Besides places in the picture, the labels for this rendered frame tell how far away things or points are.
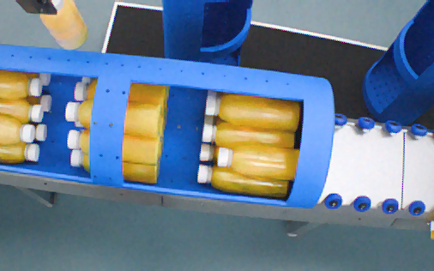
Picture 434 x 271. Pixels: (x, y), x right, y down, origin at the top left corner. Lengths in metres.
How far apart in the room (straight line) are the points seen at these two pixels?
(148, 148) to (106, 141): 0.11
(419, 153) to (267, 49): 1.02
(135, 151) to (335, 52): 1.37
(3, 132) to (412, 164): 1.00
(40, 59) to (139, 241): 1.25
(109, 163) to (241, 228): 1.24
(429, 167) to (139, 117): 0.77
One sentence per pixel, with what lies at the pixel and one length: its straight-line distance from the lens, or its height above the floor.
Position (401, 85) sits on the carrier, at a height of 0.16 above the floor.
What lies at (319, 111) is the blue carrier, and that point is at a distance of 1.15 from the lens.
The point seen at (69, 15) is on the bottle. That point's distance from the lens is 1.05.
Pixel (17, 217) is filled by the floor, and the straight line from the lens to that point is 2.42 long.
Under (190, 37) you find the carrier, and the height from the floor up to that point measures 0.71.
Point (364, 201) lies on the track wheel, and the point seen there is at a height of 0.98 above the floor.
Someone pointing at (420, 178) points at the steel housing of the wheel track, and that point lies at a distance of 1.53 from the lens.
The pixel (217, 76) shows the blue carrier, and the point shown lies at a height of 1.21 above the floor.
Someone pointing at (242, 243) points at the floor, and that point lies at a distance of 2.32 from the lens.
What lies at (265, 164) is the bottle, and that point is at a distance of 1.21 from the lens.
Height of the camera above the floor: 2.31
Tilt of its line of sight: 75 degrees down
